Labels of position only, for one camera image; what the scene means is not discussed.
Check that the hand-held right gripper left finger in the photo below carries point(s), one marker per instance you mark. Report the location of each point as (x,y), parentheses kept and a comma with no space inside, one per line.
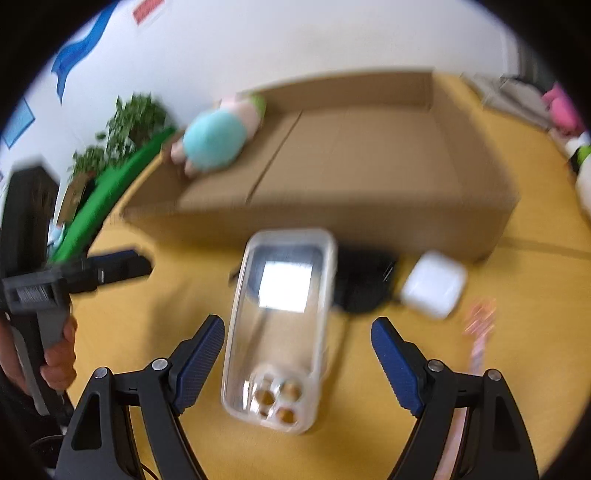
(203,360)

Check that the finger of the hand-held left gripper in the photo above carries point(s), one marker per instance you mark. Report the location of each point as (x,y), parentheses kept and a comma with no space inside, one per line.
(120,271)
(115,256)

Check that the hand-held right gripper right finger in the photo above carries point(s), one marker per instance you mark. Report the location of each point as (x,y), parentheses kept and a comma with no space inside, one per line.
(392,364)

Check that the clear phone case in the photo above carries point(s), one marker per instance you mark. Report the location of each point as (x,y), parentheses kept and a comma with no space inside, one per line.
(277,332)

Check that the black sunglasses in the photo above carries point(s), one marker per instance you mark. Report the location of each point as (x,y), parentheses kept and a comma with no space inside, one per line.
(364,286)

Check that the white earbud case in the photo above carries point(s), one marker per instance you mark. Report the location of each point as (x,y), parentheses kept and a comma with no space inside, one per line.
(434,284)

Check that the brown cardboard box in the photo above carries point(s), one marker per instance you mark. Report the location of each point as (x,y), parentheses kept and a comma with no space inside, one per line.
(369,184)

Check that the person's left hand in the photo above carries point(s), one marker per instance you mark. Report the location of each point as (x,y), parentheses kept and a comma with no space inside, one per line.
(62,364)

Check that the green curved object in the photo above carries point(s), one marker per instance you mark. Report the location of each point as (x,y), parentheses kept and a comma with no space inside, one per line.
(115,184)

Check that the pink striped stick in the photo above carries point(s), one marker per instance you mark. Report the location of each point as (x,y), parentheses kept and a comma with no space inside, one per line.
(480,341)

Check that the green potted plant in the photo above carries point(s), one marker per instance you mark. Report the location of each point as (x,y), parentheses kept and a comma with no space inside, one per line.
(134,120)

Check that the teal plush toy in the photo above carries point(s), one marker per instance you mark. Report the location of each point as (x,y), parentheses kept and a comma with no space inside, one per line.
(212,143)

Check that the grey fabric bag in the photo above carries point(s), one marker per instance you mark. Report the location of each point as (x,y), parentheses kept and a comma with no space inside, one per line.
(512,97)

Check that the small blue wall poster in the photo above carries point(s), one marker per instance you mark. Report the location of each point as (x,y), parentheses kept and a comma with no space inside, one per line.
(18,122)

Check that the large blue wall banner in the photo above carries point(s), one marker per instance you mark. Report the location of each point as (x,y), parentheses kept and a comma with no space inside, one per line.
(74,50)

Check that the red wall sign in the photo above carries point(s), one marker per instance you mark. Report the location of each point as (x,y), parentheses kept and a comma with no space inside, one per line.
(147,11)

